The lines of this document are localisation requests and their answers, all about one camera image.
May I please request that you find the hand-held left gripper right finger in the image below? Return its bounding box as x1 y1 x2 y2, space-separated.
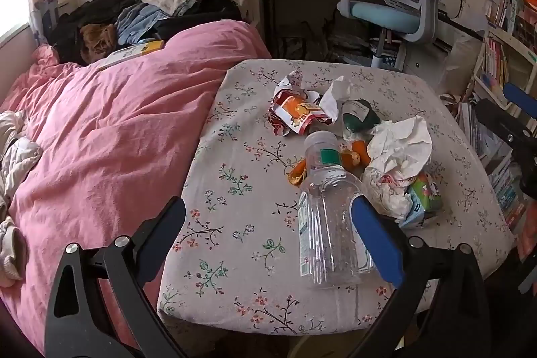
350 194 491 358

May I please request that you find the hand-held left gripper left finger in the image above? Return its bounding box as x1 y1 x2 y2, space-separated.
44 196 187 358

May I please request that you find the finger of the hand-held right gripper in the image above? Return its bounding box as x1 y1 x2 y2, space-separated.
502 82 537 112
476 98 537 157

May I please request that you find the white printed paper wad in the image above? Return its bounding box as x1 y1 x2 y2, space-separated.
363 167 414 220

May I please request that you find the clear plastic bottle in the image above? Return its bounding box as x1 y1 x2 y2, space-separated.
297 131 376 288

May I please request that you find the green white drink carton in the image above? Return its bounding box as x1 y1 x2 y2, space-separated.
400 173 444 231

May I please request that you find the orange peel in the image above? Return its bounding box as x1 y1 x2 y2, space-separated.
287 140 372 187

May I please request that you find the large white tissue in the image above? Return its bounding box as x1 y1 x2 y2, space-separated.
366 115 434 180

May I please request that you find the green pouch with white label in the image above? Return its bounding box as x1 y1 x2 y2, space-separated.
342 99 380 134

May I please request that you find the red snack wrapper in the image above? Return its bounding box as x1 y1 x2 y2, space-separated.
268 70 332 136

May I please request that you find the row of colourful thin books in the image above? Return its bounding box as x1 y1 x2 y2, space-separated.
482 37 510 90

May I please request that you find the white shelf cart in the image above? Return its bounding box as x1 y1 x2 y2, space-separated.
470 0 537 157

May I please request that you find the white plastic bag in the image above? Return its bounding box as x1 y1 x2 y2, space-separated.
447 33 483 96

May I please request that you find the row of tall upright books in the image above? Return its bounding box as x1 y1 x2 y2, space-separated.
487 0 525 34

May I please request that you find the floral tablecloth table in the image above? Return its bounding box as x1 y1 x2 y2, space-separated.
157 59 516 338

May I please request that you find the pink duvet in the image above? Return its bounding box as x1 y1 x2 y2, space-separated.
0 20 273 354

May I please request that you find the beige knitted cloth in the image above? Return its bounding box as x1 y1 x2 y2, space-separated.
0 215 28 287

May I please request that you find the white padded jacket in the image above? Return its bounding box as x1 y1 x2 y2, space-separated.
0 110 43 212

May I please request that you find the dark patterned bag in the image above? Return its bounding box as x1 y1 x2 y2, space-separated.
325 16 374 62
275 22 325 61

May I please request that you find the yellow white book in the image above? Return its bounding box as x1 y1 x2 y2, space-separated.
98 40 166 70

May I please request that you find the brown garment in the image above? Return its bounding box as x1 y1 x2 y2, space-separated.
80 23 118 63

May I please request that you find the blue denim garment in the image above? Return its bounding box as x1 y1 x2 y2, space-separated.
115 1 168 44

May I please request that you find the black garment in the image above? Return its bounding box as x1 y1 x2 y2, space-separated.
155 0 244 40

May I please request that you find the black clothing heap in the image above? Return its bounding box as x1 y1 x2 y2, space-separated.
52 0 139 63

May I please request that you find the blue castle shaped decoration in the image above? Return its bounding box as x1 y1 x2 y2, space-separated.
36 0 59 44

